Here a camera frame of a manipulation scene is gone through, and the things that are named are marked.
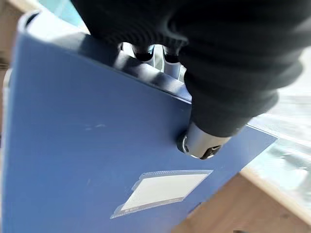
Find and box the light wooden cabinet frame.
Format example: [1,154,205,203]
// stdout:
[170,167,311,233]

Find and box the left robot hand black cloth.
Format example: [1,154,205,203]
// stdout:
[70,0,311,161]

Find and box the blue plastic file folder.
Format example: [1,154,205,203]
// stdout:
[0,9,279,233]

